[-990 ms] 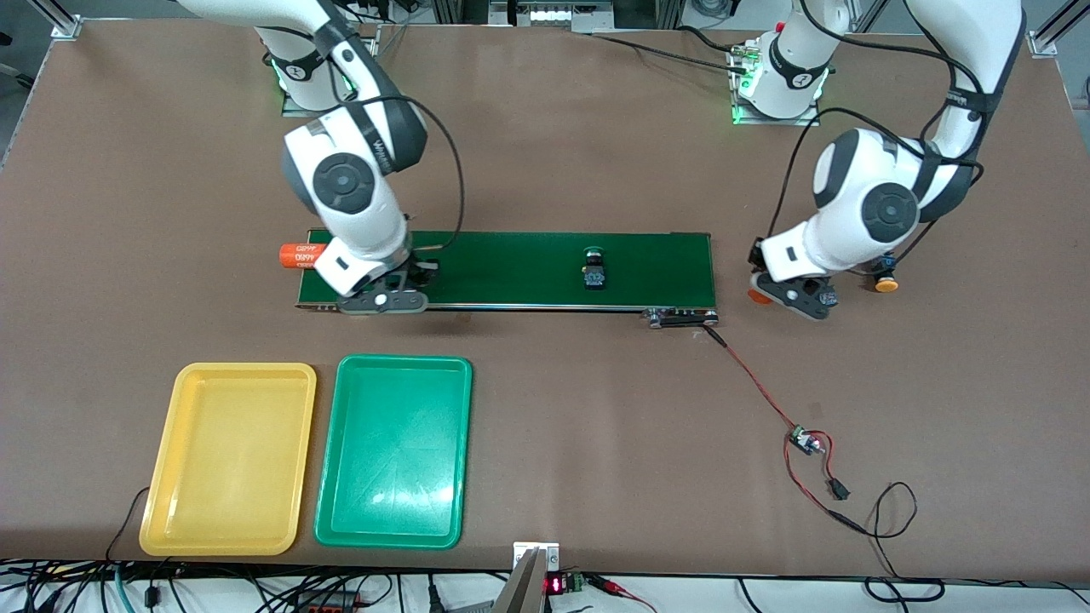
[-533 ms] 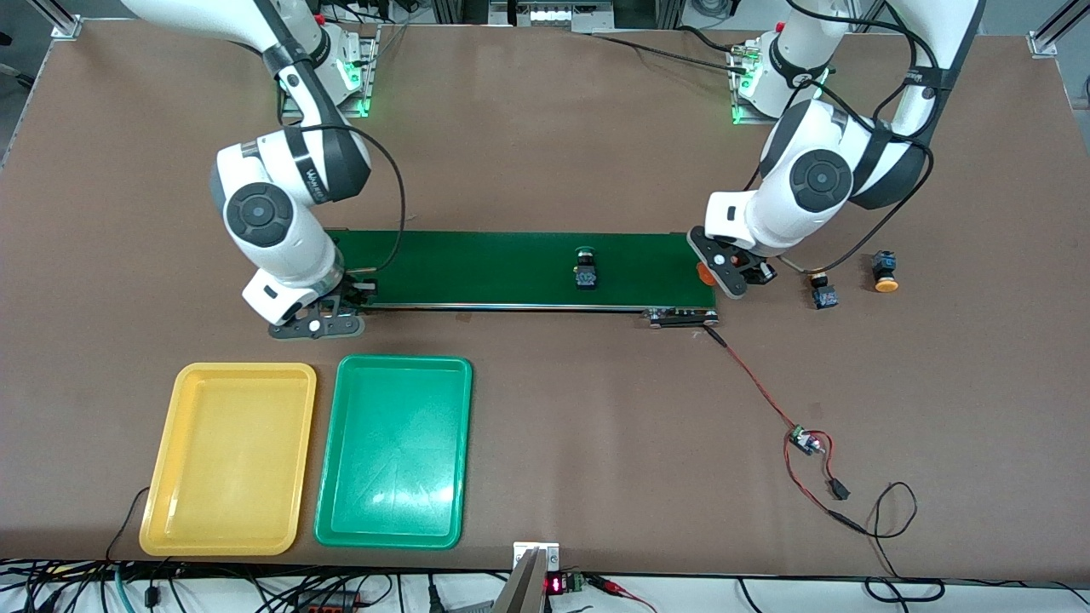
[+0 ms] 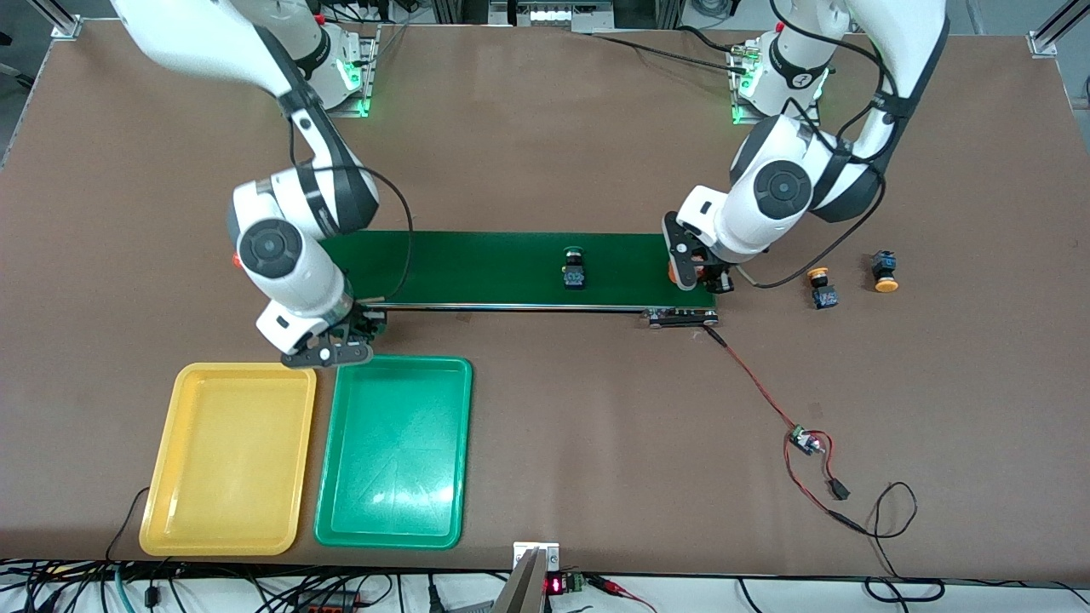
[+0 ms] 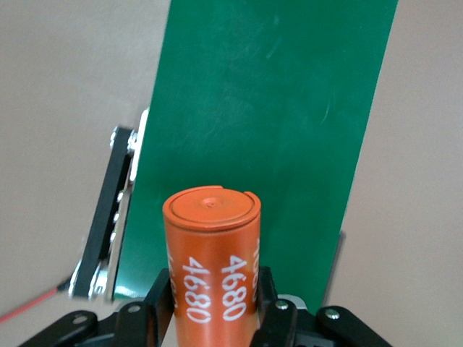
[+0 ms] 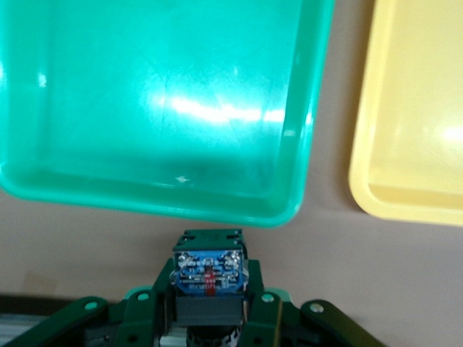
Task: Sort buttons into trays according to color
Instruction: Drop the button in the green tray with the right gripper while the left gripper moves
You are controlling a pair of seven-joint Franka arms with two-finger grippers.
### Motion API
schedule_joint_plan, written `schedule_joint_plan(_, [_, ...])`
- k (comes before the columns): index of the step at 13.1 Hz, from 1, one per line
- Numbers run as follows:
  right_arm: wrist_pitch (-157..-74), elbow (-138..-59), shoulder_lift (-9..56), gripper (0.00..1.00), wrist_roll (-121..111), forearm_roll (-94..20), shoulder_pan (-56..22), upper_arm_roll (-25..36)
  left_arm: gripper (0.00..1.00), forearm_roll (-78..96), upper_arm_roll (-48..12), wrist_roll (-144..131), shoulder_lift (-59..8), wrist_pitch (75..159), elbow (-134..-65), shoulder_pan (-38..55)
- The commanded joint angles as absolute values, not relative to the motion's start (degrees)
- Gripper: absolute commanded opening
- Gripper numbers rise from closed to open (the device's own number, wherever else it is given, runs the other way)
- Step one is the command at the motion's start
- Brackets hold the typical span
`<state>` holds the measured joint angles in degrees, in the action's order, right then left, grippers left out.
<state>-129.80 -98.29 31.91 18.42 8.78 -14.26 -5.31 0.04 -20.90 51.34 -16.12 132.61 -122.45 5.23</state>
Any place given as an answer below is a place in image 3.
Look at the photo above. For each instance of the red digit display module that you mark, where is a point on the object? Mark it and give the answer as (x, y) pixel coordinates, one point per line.
(555, 585)

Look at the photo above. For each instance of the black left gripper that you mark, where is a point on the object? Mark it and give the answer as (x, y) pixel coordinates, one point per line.
(714, 276)

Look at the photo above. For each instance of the green push button switch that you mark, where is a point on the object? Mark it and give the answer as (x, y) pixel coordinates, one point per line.
(574, 274)

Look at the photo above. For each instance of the silver camera mount bracket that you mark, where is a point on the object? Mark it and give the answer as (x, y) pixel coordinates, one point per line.
(528, 587)

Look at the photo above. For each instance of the green plastic tray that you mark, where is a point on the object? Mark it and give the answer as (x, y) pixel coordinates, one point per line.
(392, 477)

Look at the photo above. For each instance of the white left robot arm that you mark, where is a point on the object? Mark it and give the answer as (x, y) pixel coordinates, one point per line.
(779, 191)

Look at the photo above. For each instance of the metal device with lights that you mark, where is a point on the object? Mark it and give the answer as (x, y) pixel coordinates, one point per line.
(553, 15)

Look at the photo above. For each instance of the black plug connector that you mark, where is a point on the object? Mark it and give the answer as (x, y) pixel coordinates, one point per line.
(839, 489)

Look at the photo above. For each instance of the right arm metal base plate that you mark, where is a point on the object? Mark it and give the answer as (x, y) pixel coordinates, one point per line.
(368, 85)

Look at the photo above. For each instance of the aluminium frame post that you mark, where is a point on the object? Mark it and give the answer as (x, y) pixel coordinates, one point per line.
(1046, 41)
(66, 27)

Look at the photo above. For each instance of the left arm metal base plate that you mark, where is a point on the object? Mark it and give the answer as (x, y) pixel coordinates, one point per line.
(737, 106)

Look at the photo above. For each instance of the small green circuit board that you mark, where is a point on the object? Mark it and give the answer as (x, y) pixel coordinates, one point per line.
(800, 438)

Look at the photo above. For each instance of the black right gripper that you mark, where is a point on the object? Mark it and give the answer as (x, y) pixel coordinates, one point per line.
(364, 323)

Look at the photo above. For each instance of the orange power strip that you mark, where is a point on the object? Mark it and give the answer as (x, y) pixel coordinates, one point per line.
(328, 603)

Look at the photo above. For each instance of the green belt conveyor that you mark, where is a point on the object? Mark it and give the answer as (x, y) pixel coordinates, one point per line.
(511, 272)

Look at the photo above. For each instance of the yellow plastic tray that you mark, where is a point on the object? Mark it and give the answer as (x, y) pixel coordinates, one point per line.
(226, 460)

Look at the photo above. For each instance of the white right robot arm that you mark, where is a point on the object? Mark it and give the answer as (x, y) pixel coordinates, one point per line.
(281, 255)

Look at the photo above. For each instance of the red alligator clip lead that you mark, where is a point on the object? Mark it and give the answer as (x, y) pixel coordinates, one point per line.
(617, 587)

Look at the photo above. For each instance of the yellow push button switch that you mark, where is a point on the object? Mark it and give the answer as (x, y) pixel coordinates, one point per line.
(884, 271)
(822, 294)

